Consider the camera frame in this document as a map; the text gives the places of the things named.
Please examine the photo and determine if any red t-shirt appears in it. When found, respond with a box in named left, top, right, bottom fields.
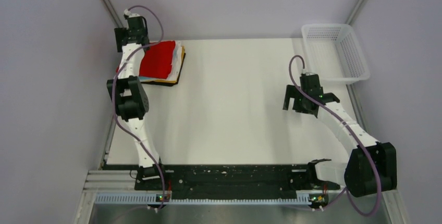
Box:
left=118, top=41, right=180, bottom=80

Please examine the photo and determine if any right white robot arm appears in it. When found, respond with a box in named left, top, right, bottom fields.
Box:
left=283, top=74, right=397, bottom=197

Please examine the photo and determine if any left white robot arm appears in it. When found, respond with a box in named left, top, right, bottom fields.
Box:
left=106, top=6, right=167, bottom=190

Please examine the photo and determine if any white plastic basket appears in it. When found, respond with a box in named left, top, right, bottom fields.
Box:
left=301, top=23, right=371, bottom=85

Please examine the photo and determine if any folded teal t-shirt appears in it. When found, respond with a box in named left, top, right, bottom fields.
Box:
left=139, top=75, right=156, bottom=80

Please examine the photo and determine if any folded white t-shirt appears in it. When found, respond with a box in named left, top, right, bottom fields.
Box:
left=139, top=41, right=183, bottom=83

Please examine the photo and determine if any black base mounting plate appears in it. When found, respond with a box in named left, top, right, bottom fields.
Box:
left=134, top=164, right=341, bottom=207

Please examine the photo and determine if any white slotted cable duct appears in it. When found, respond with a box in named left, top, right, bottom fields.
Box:
left=95, top=193, right=311, bottom=205

